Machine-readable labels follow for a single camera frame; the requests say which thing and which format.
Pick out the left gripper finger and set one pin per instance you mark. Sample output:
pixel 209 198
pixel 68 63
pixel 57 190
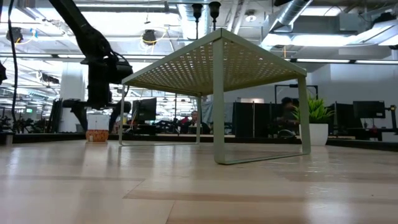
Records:
pixel 76 104
pixel 122 106

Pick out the orange patterned candle tin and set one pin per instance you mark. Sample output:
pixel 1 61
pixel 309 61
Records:
pixel 97 136

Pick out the black metal candlestick holder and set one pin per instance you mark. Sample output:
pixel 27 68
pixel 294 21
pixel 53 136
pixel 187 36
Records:
pixel 197 9

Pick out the black candlestick base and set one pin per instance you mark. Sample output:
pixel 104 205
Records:
pixel 214 7

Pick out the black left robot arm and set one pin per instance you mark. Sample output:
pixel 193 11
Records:
pixel 84 31

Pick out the black panel stack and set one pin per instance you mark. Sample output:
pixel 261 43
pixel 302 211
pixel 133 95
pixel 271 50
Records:
pixel 56 115

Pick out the black computer monitor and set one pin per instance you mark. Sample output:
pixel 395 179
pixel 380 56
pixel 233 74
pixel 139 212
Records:
pixel 369 109
pixel 146 110

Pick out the seated person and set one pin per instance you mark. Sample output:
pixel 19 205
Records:
pixel 195 119

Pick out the green perforated metal shelf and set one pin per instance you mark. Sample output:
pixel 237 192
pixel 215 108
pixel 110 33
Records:
pixel 218 93

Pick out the black partition panel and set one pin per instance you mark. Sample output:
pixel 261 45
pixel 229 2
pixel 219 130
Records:
pixel 245 119

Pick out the person with cap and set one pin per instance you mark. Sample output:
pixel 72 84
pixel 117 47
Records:
pixel 287 115

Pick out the green plant in white pot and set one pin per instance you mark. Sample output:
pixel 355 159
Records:
pixel 318 133

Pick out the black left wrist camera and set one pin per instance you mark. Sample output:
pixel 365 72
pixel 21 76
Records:
pixel 122 71

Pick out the black ceiling camera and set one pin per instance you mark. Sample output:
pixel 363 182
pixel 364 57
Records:
pixel 149 37
pixel 15 35

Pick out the black stand frame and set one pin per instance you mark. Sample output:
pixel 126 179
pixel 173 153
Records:
pixel 295 86

